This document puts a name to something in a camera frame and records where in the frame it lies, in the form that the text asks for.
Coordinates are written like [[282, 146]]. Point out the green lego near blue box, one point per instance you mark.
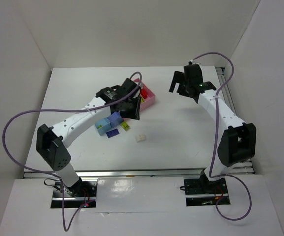
[[125, 126]]

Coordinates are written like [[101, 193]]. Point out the aluminium rail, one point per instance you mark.
[[230, 108], [168, 172]]

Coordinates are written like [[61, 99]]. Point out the large pink container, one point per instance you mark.
[[150, 100]]

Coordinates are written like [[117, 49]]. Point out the white lego brick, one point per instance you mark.
[[140, 138]]

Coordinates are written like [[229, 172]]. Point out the right side aluminium rail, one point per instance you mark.
[[230, 108]]

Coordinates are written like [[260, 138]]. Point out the red lego with side studs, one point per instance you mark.
[[144, 94]]

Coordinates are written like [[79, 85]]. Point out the front aluminium rail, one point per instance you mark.
[[168, 172]]

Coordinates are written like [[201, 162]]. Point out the light blue container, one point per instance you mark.
[[105, 126]]

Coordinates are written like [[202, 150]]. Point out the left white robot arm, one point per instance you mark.
[[52, 142]]

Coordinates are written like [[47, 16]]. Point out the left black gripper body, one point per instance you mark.
[[131, 108]]

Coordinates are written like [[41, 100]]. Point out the purple 2x4 lego brick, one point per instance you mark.
[[112, 133]]

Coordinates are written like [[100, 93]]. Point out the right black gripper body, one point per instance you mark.
[[181, 84]]

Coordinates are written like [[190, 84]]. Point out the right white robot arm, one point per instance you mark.
[[208, 101]]

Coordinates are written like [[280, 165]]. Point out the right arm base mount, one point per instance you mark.
[[201, 192]]

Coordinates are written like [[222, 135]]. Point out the dark blue container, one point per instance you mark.
[[115, 119]]

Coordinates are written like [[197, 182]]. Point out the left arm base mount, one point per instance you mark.
[[86, 196]]

